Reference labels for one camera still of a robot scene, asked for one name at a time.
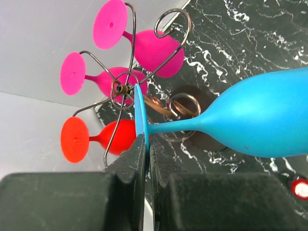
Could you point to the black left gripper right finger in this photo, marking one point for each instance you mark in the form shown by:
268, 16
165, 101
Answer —
184, 201

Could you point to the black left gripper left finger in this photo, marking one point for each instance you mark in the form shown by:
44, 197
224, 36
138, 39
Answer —
109, 200

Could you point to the blue wine glass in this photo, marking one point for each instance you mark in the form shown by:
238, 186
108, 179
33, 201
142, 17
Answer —
264, 116

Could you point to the red wine glass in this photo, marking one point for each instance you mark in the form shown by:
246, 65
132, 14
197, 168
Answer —
75, 138

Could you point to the pink wine glass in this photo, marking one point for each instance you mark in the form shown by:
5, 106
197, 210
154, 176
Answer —
150, 51
73, 76

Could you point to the copper wire wine glass rack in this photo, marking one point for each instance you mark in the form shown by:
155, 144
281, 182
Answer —
174, 102

